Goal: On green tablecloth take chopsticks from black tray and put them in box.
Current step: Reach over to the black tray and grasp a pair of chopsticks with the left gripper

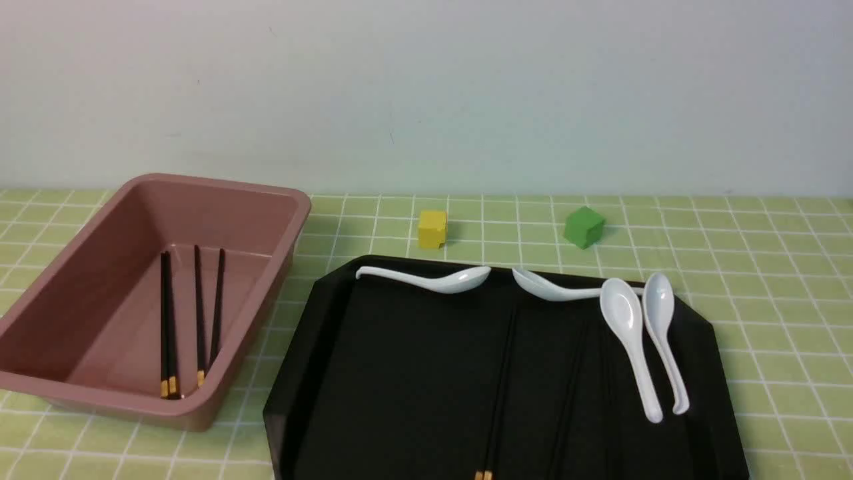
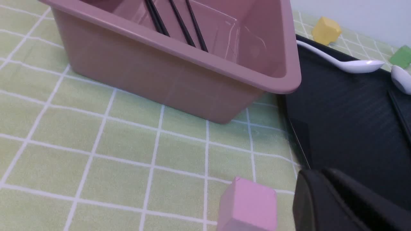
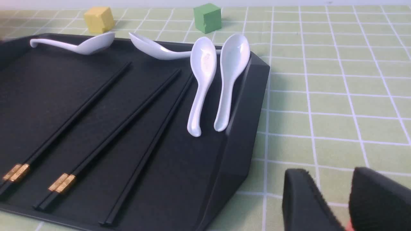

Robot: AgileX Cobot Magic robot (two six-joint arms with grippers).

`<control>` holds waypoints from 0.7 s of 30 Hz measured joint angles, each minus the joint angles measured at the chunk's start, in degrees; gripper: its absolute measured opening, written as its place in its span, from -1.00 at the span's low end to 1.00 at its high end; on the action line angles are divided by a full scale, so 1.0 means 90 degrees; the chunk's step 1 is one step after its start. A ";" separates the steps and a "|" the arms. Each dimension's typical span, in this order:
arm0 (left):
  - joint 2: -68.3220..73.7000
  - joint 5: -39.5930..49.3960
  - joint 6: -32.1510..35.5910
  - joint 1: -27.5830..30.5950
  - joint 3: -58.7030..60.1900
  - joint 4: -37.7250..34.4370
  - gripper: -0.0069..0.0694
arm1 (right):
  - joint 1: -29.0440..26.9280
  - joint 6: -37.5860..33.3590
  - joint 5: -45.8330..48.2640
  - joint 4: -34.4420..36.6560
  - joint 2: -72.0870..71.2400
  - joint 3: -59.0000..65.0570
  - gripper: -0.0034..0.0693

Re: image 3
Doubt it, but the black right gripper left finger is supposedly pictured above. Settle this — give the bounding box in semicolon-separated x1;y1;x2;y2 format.
282;169;345;231

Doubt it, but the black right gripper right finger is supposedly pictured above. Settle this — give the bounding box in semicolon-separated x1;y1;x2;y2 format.
348;167;411;231

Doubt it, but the black chopsticks gold band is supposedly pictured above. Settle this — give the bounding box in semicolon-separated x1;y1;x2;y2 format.
32;69;181;210
1;61;132;198

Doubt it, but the black chopsticks plain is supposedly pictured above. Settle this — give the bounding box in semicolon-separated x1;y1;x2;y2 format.
99;73;194;227

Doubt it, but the green checkered tablecloth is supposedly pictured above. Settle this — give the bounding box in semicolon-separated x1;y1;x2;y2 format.
1;3;410;231

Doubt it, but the white ceramic spoon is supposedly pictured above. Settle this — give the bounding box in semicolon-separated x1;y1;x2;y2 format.
30;32;115;55
214;34;250;132
129;32;222;61
187;37;217;137

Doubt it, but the green cube block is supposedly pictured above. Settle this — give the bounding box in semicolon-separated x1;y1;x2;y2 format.
193;3;222;34

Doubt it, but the black plastic tray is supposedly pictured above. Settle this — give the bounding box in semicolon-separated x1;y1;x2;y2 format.
0;33;270;231

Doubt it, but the yellow cube block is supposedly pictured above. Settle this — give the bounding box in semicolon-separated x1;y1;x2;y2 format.
83;6;115;34

